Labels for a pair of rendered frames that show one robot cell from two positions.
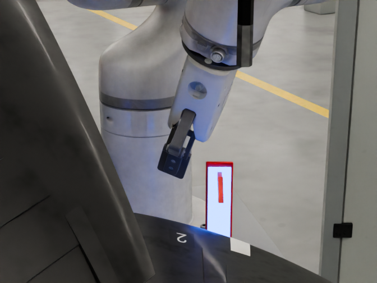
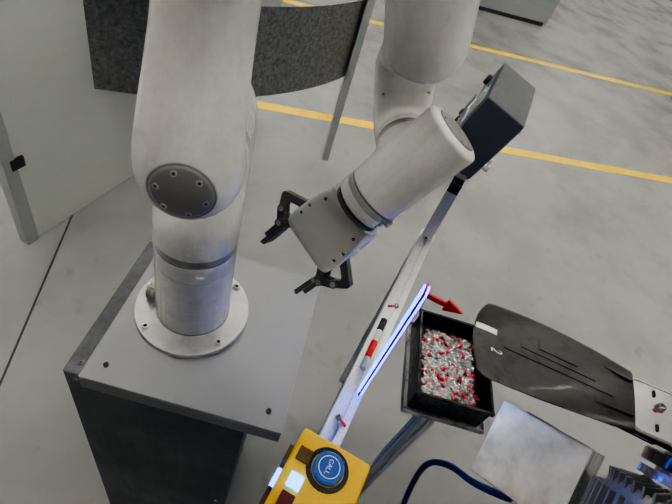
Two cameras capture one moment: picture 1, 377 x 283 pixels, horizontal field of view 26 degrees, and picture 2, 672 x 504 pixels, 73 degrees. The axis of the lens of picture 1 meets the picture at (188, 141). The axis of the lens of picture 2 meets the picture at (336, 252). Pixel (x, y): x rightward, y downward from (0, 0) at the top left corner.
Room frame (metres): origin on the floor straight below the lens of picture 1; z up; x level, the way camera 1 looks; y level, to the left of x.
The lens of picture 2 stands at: (0.75, 0.46, 1.66)
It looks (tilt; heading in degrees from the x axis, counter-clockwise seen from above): 45 degrees down; 279
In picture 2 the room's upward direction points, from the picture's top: 21 degrees clockwise
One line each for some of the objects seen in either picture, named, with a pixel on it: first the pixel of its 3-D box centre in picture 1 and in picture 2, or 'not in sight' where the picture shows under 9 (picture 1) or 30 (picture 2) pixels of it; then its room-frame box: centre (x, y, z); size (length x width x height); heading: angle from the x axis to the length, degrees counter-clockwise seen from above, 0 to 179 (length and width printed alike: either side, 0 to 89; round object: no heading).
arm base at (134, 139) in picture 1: (147, 161); (194, 277); (1.02, 0.06, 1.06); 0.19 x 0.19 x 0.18
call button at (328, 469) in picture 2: not in sight; (328, 468); (0.70, 0.22, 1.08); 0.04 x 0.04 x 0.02
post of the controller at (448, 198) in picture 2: not in sight; (441, 209); (0.69, -0.56, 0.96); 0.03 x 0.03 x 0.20; 89
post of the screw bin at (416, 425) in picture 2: not in sight; (380, 463); (0.52, -0.14, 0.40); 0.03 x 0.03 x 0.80; 14
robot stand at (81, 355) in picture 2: not in sight; (187, 423); (1.02, 0.05, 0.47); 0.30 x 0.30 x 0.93; 14
